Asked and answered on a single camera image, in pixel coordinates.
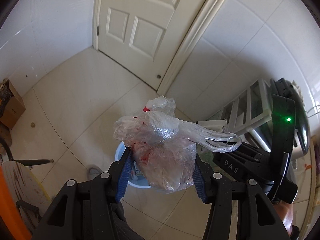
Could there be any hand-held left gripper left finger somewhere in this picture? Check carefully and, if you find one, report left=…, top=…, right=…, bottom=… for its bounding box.
left=31, top=147, right=134, bottom=240

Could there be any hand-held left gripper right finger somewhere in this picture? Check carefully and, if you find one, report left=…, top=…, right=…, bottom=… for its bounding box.
left=193, top=155, right=292, bottom=240

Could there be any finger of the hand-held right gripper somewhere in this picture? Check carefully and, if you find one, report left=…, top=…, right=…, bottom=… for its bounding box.
left=236, top=142, right=272, bottom=162

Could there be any light blue waste bin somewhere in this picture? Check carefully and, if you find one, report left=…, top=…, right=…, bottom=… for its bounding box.
left=114, top=142, right=157, bottom=190

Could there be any clear plastic bag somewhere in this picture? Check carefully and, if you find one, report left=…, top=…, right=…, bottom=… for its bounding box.
left=113, top=95, right=242, bottom=194

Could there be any person's right forearm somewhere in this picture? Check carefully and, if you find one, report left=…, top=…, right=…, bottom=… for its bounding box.
left=274, top=200, right=302, bottom=240

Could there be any dark glossy object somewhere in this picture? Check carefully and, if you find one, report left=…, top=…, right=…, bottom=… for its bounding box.
left=269, top=78, right=311, bottom=155

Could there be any grey shoe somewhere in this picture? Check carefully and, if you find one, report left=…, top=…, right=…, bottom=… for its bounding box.
left=87, top=164, right=102, bottom=180

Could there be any person's grey pants leg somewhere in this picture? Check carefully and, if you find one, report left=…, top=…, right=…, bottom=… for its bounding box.
left=110, top=200, right=150, bottom=240

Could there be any worn round wooden board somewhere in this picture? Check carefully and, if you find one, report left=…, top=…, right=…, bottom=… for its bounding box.
left=0, top=160, right=50, bottom=230

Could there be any brown cardboard box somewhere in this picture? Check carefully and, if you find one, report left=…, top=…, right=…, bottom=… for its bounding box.
left=0, top=79, right=26, bottom=130

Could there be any cream panelled door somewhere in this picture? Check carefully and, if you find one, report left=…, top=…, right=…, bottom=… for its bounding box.
left=92, top=0, right=237, bottom=95

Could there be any black metal chair frame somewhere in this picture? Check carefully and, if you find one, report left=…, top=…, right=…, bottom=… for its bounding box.
left=0, top=140, right=54, bottom=167

